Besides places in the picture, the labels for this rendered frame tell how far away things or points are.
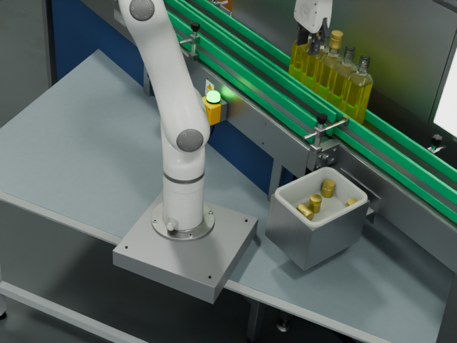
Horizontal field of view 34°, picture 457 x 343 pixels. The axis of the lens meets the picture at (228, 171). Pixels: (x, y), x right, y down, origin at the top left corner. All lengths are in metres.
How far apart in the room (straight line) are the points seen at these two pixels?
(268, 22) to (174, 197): 0.82
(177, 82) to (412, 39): 0.68
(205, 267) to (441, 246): 0.64
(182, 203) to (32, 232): 1.38
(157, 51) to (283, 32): 0.83
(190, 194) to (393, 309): 0.66
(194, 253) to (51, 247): 1.28
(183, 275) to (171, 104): 0.48
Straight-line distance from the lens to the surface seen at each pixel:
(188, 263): 2.09
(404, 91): 2.21
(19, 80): 4.36
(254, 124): 2.32
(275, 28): 2.61
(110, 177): 2.46
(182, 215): 2.13
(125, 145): 2.60
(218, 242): 2.16
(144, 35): 1.78
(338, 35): 2.15
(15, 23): 4.94
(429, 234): 2.08
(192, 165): 2.03
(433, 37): 2.10
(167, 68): 1.86
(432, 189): 2.04
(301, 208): 2.07
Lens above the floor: 2.33
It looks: 39 degrees down
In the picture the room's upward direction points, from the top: 6 degrees clockwise
